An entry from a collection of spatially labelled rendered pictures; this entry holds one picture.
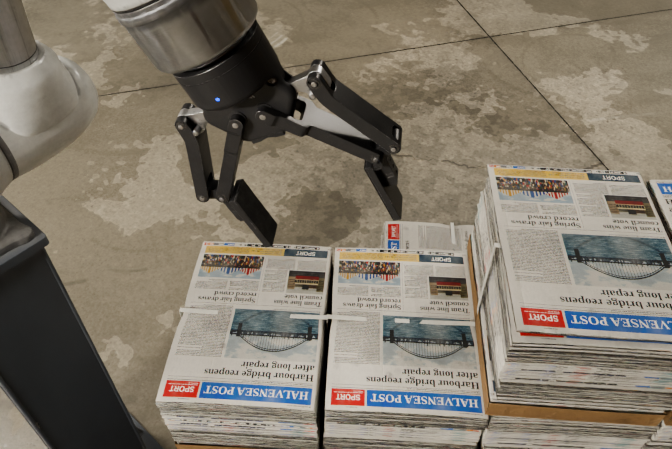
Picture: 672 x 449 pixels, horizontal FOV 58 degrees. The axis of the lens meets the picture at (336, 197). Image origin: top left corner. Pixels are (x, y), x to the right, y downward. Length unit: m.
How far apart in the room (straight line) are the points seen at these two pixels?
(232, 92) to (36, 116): 0.72
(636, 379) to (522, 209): 0.32
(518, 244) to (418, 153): 1.83
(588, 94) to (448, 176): 1.01
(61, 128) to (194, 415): 0.56
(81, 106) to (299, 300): 0.55
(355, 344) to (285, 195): 1.52
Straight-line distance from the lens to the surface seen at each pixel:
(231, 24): 0.44
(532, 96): 3.33
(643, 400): 1.13
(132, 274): 2.45
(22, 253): 1.23
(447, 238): 1.67
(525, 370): 1.02
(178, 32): 0.43
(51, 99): 1.15
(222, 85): 0.46
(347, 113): 0.48
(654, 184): 1.27
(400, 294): 1.25
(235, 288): 1.27
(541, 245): 1.06
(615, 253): 1.10
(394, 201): 0.55
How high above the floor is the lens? 1.83
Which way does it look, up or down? 45 degrees down
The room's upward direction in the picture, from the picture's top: straight up
